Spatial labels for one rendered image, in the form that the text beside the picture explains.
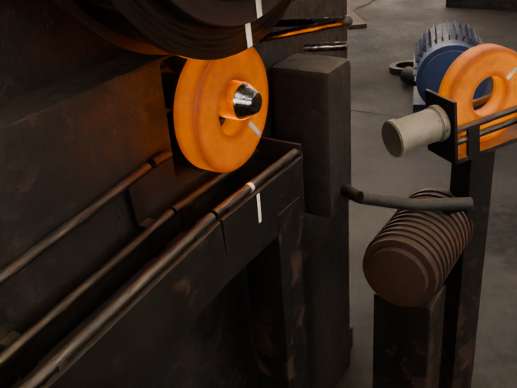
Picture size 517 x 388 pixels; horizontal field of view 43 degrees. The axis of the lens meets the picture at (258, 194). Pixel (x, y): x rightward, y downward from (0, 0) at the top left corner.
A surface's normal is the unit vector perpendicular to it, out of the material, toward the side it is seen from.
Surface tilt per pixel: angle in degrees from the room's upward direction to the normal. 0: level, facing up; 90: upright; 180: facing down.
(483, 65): 90
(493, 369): 0
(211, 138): 90
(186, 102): 66
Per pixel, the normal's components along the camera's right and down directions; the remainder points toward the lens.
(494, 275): -0.07, -0.89
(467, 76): 0.39, 0.40
